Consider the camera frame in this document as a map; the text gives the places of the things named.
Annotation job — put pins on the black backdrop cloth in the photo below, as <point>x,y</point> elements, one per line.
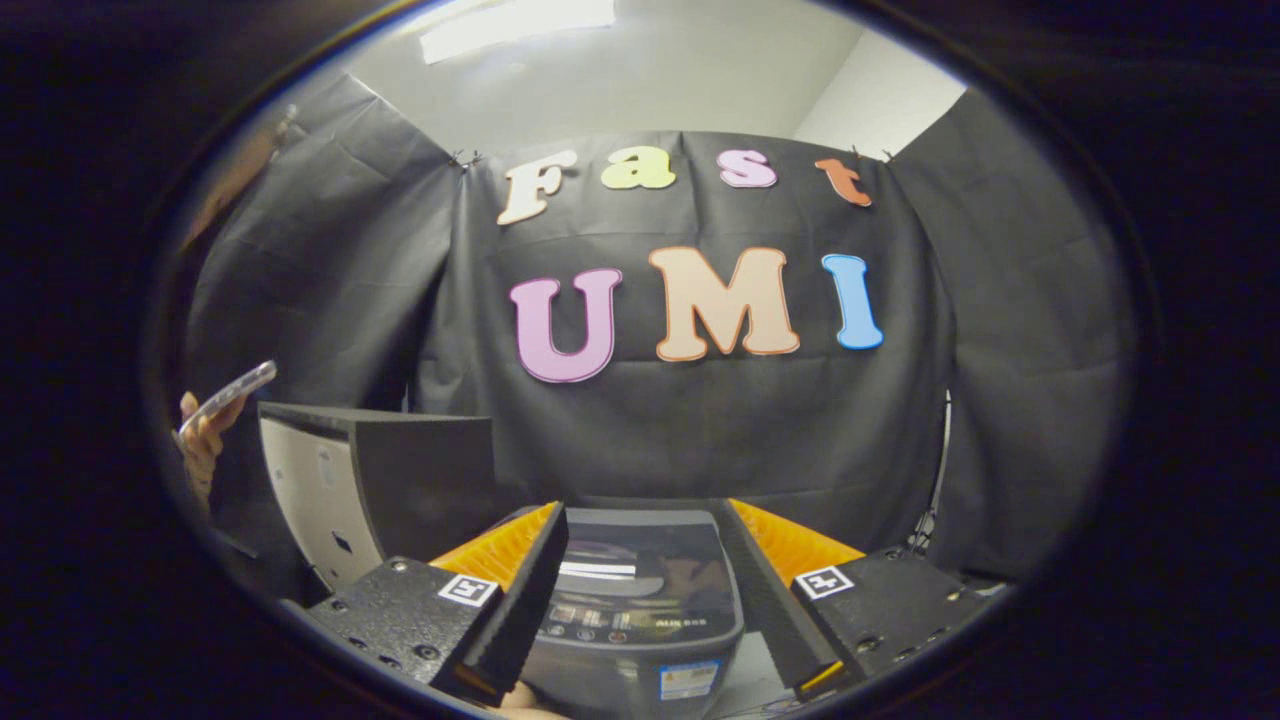
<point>700,440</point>

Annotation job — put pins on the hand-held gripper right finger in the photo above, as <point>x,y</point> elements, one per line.
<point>770,610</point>

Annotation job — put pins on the person's knee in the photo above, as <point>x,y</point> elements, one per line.
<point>525,707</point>

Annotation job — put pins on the dark washing machine lid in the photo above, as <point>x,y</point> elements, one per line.
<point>660,545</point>

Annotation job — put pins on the grey washing machine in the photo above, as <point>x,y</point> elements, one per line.
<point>620,685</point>

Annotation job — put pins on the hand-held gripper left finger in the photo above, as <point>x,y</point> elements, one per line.
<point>525,600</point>

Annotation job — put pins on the light stand tripod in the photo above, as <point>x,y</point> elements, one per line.
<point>945,450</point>

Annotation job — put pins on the white and black cabinet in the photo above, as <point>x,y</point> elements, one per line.
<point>430,480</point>

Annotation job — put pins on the smartphone in clear case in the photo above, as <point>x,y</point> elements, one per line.
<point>235,392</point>

